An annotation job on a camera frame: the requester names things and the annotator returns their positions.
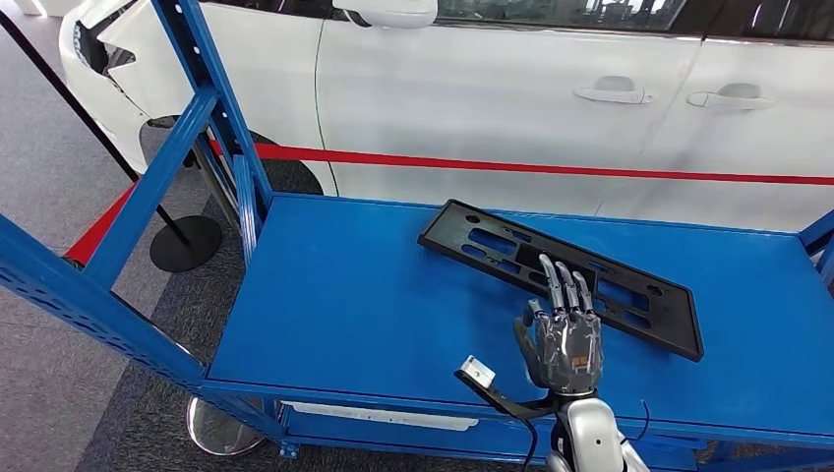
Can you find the black pole stand round base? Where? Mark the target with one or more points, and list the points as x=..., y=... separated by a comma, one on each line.
x=185, y=244

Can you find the chrome stanchion post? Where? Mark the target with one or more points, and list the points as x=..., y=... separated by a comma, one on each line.
x=218, y=185
x=221, y=430

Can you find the long red barrier belt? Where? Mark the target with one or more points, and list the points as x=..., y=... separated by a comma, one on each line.
x=521, y=166

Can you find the white car side mirror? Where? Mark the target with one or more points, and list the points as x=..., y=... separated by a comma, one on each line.
x=387, y=13

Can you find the black car tire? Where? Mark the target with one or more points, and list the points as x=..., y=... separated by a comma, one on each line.
x=291, y=176

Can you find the black plastic plate bracket part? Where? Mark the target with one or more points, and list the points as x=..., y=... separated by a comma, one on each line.
x=674, y=322

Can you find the white car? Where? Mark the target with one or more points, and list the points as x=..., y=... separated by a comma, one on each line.
x=456, y=98

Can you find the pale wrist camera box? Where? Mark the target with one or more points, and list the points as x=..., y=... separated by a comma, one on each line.
x=477, y=372

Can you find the blue metal shelf rack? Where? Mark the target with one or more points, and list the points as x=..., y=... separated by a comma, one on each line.
x=365, y=312

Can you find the short red barrier belt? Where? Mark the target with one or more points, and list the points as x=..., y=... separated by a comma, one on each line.
x=98, y=228

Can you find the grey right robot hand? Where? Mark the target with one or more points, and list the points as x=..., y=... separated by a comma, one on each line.
x=567, y=355

